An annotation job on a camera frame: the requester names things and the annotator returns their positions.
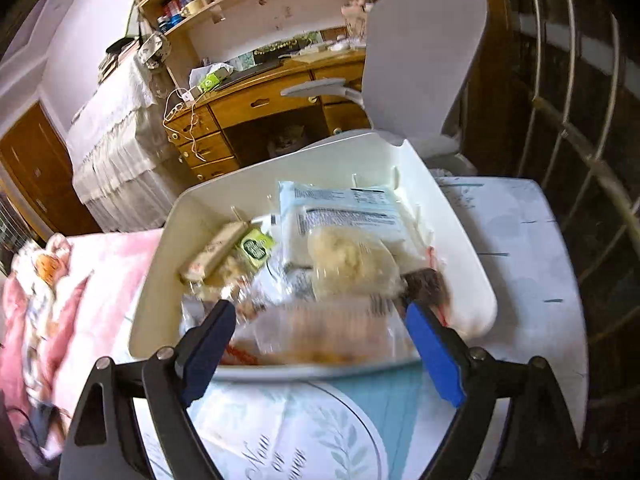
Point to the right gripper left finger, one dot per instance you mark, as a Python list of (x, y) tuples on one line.
[(177, 376)]

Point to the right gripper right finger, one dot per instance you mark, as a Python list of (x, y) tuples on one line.
[(468, 379)]

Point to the red mixed nuts packet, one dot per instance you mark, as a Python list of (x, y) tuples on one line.
[(428, 286)]

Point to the brown cake clear pack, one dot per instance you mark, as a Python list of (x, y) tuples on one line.
[(352, 331)]

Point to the beige wafer bar pack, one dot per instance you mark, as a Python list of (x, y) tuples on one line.
[(215, 249)]

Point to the small green candy packet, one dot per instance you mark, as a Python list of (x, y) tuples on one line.
[(256, 247)]

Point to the yellow cookies clear bag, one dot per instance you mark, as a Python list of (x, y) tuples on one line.
[(350, 261)]

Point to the large white cracker bag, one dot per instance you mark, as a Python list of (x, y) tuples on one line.
[(304, 207)]

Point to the square cracker clear pack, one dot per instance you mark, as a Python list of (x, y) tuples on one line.
[(231, 280)]

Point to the white red snack bag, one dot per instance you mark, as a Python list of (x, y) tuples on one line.
[(292, 283)]

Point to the white printed tablecloth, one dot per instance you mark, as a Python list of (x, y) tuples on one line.
[(509, 405)]

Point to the stuffed toy on bed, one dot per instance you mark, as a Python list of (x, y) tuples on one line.
[(39, 269)]

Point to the white plastic organizer box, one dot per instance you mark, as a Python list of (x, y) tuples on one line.
[(252, 195)]

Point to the lace covered cabinet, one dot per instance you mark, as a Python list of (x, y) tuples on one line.
[(125, 170)]

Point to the wooden desk with drawers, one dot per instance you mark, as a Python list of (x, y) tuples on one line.
[(251, 121)]

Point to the metal window security bars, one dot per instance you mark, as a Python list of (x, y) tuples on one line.
[(578, 74)]

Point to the green tissue pack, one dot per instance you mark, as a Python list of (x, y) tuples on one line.
[(209, 82)]

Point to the grey office chair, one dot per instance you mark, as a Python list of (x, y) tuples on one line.
[(418, 58)]

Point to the wooden bookshelf hutch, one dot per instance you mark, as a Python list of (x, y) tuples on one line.
[(240, 5)]

